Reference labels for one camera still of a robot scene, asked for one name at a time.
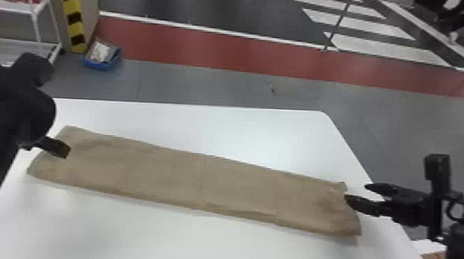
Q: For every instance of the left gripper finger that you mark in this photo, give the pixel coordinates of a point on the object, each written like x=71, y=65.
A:
x=52, y=146

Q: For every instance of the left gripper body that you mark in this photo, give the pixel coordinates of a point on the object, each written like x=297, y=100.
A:
x=30, y=113

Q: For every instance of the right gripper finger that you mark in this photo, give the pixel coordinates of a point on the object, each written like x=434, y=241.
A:
x=380, y=188
x=366, y=205

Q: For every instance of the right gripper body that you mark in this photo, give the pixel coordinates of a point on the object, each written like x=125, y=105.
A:
x=411, y=208

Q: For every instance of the blue tray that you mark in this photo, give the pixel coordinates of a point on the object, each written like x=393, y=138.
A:
x=101, y=56

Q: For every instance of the white shelf trolley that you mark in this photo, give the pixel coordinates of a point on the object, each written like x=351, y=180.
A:
x=33, y=15

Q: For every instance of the beige towel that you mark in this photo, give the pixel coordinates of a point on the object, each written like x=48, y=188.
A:
x=198, y=179

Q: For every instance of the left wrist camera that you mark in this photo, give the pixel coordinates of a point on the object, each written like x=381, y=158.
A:
x=32, y=68

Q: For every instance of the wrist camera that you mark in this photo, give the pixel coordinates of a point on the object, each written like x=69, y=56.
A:
x=436, y=170
x=32, y=68

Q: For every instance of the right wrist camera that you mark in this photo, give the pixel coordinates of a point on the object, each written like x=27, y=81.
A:
x=436, y=170

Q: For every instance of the striped post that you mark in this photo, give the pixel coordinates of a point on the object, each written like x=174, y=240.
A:
x=74, y=17

